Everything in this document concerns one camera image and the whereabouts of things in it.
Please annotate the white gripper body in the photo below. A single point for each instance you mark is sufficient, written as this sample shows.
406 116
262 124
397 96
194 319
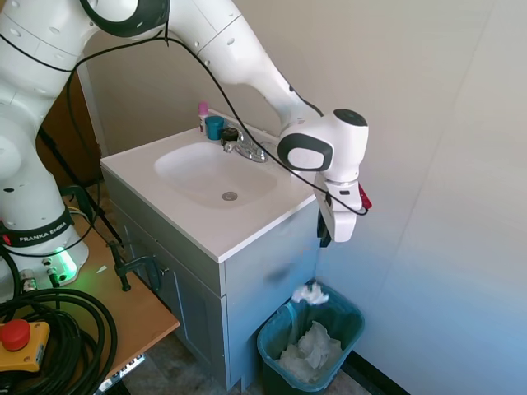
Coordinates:
343 222

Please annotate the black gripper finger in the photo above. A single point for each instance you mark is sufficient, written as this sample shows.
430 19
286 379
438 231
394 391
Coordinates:
320 224
326 240

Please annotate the white tissue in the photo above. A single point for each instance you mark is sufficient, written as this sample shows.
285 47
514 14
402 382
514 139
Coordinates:
309 293

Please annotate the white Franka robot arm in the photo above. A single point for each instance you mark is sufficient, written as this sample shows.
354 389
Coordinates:
247 53

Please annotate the teal lined trash bin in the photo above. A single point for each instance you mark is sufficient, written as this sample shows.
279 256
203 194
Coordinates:
276 329

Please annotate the white sink countertop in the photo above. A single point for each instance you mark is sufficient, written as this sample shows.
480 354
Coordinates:
247 222

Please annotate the grey vanity cabinet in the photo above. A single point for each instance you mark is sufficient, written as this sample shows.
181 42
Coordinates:
263 300

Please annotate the chrome sink drain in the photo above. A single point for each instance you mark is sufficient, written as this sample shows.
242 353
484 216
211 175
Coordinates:
230 196

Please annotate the chrome faucet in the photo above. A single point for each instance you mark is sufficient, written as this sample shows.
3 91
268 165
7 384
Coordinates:
247 148

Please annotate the pile of white tissues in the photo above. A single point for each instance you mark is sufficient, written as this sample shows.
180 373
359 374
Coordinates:
313 349

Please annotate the small black jar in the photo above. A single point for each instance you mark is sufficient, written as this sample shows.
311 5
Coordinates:
229 135

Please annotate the teal round jar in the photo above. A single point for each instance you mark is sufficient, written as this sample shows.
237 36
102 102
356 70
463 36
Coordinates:
215 127

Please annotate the deodorant stick pink cap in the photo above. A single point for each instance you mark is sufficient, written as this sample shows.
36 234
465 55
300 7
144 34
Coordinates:
202 117

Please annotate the black metal clamp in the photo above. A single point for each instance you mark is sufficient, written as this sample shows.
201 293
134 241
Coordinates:
142 265

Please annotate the wooden table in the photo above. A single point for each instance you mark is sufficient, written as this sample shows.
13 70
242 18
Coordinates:
136 308

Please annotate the brown wooden door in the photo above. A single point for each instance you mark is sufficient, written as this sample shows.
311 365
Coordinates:
74 136

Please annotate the yellow emergency stop button box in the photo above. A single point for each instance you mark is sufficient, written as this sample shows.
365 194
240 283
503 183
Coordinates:
20 345

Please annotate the black wrist camera red clip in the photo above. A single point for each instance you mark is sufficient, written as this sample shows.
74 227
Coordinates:
365 198

